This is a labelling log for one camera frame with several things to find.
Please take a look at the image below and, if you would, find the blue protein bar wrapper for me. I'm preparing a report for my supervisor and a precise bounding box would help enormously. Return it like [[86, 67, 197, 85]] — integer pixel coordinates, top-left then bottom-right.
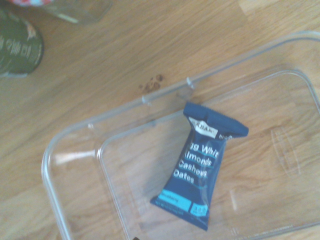
[[149, 101, 250, 232]]

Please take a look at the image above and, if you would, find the glass jar red checkered lid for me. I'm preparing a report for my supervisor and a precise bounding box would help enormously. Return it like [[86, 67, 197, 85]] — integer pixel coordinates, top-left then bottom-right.
[[9, 0, 114, 25]]

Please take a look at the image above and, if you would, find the clear plastic food container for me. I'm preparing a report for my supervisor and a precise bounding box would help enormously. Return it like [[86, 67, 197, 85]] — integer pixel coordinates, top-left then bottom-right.
[[41, 30, 320, 240]]

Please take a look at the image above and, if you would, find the dark green Vega protein tub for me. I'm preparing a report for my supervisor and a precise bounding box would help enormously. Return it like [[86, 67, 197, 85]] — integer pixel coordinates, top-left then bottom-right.
[[0, 7, 46, 79]]

